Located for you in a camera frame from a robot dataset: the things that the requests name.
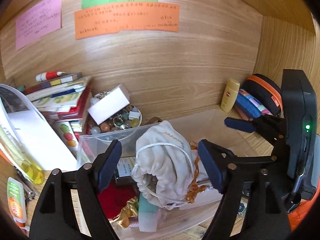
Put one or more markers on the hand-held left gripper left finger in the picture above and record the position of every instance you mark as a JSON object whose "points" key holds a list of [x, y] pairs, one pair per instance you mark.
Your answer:
{"points": [[110, 165]]}

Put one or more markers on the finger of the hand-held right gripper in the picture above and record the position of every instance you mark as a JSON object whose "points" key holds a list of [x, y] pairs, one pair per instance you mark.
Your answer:
{"points": [[257, 158], [240, 125]]}

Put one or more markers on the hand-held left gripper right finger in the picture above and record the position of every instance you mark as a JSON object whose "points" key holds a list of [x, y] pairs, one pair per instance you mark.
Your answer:
{"points": [[211, 167]]}

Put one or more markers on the clear plastic storage box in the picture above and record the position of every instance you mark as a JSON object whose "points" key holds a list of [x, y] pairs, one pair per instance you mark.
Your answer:
{"points": [[86, 146]]}

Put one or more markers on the pink flat case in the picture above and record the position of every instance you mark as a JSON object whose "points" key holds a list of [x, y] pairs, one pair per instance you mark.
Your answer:
{"points": [[241, 112]]}

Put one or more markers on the white printed card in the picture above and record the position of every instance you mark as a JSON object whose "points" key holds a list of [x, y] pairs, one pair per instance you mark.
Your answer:
{"points": [[127, 167]]}

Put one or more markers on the blue striped pouch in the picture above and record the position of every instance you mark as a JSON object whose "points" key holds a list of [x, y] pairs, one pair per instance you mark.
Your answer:
{"points": [[250, 105]]}

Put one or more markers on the small yellow bottle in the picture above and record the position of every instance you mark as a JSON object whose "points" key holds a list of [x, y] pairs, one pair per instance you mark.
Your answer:
{"points": [[229, 95]]}

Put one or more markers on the red cloth pouch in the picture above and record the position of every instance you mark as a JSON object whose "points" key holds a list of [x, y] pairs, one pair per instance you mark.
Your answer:
{"points": [[112, 197]]}

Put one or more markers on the black and orange zip case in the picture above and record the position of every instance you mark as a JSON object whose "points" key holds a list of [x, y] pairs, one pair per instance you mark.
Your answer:
{"points": [[262, 92]]}

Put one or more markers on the pile of assorted beads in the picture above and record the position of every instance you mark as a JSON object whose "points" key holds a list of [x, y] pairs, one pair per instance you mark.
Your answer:
{"points": [[117, 122]]}

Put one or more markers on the gold fabric pouch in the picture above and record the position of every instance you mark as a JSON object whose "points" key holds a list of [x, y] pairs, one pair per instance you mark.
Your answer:
{"points": [[127, 210]]}

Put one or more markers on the fruit print card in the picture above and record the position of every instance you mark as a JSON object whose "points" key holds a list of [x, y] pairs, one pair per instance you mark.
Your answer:
{"points": [[66, 136]]}

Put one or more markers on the white bowl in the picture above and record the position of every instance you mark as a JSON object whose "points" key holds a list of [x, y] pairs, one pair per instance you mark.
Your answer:
{"points": [[140, 120]]}

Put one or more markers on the small white box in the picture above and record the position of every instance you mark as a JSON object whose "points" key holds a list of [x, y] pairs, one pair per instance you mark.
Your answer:
{"points": [[107, 105]]}

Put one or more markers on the mint green tube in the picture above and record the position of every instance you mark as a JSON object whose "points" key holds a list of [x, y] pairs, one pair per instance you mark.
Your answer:
{"points": [[147, 217]]}

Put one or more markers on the orange garment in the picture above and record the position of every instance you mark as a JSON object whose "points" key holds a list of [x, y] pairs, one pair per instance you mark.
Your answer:
{"points": [[300, 212]]}

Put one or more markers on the pink mesh pouch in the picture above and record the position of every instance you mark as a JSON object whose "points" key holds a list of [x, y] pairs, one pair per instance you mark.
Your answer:
{"points": [[161, 215]]}

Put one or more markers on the yellow green spray bottle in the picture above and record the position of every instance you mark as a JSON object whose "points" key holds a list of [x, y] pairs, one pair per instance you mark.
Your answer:
{"points": [[33, 173]]}

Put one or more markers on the stack of booklets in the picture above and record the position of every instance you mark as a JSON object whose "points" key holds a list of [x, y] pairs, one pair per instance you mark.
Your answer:
{"points": [[62, 97]]}

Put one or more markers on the small metal clipper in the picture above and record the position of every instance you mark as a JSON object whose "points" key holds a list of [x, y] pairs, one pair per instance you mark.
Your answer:
{"points": [[30, 195]]}

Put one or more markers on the white paper envelope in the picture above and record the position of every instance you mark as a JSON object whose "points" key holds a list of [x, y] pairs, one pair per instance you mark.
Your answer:
{"points": [[32, 130]]}

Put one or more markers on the green and orange tube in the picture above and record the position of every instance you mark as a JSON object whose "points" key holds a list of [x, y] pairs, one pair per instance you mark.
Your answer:
{"points": [[16, 200]]}

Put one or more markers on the white and red glue stick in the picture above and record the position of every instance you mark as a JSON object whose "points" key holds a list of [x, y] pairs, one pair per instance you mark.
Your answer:
{"points": [[50, 75]]}

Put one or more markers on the orange paper note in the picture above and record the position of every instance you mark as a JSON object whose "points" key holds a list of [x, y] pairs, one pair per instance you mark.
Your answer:
{"points": [[125, 20]]}

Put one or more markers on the pink paper note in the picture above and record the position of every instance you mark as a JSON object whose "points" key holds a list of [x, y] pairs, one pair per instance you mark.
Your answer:
{"points": [[37, 20]]}

